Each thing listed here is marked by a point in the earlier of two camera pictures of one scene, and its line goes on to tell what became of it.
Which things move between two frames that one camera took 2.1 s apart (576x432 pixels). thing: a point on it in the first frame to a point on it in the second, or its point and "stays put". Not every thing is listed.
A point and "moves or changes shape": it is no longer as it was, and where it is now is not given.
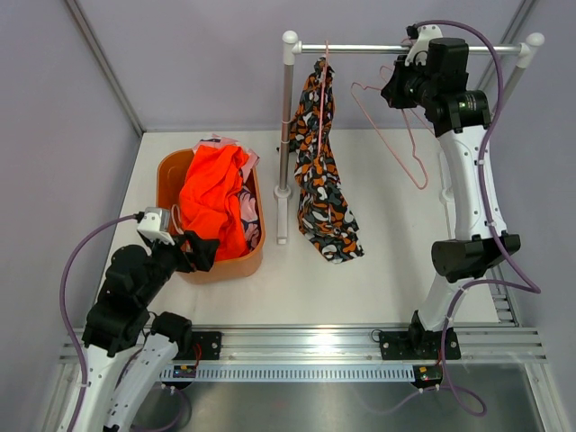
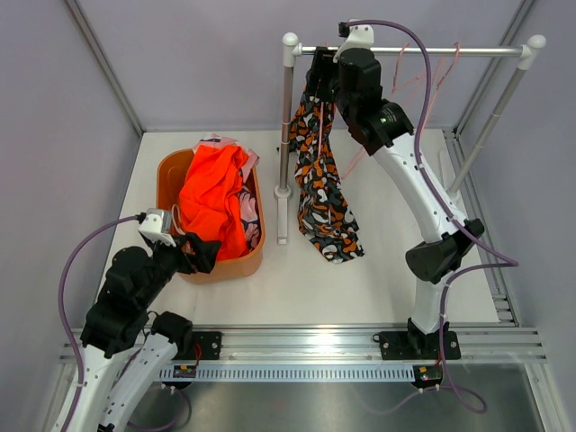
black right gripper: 392,91 to 322,66
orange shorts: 209,202 stays put
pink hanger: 384,138 moves or changes shape
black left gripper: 202,254 stays put
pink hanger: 322,98 stays put
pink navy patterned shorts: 247,195 stays put
